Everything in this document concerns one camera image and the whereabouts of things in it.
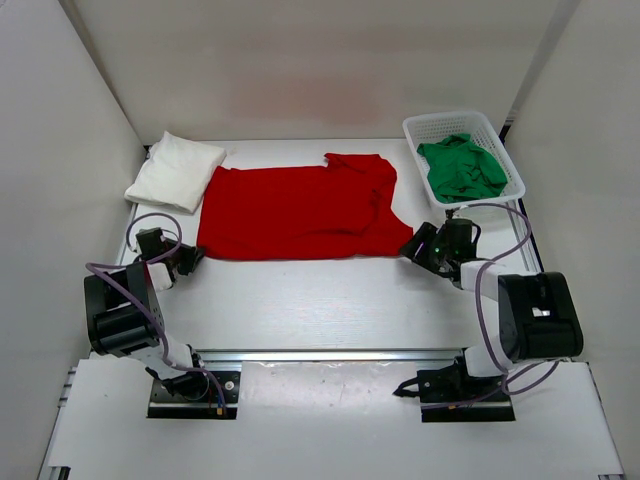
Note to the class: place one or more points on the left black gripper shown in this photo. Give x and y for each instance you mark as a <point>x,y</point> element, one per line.
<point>192,258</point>

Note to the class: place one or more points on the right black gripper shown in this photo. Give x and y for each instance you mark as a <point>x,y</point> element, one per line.
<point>425,246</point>

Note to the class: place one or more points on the red t-shirt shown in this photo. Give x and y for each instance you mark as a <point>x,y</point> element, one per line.
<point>340,209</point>

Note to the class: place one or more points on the white t-shirt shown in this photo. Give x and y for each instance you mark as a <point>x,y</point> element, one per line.
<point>176,173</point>

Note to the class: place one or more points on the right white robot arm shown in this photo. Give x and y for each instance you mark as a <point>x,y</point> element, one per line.
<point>523,317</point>

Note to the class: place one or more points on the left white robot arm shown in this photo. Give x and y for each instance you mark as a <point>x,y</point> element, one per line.
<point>124,318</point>

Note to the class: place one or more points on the green t-shirt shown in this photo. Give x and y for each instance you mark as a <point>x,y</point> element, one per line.
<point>460,170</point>

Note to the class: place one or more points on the white plastic basket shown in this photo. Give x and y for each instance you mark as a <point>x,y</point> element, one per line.
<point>432,128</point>

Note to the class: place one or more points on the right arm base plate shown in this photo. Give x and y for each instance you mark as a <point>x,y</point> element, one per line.
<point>451,395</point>

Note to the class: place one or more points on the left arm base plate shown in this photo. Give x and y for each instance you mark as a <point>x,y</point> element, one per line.
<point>195,397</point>

